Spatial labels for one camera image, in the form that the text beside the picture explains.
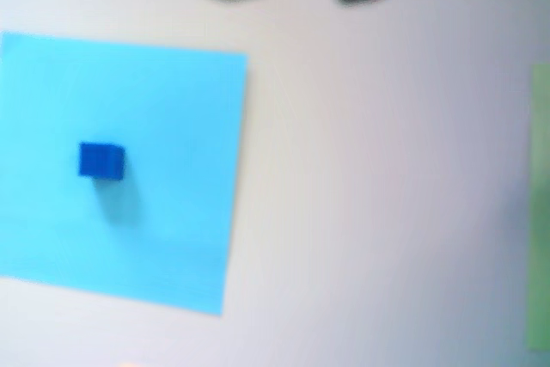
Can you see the tiny blue cube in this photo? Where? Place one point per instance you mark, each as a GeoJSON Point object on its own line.
{"type": "Point", "coordinates": [102, 160]}

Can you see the light blue paper square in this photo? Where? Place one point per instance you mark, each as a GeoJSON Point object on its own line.
{"type": "Point", "coordinates": [163, 212]}

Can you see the green paper square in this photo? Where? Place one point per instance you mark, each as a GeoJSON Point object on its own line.
{"type": "Point", "coordinates": [540, 212]}

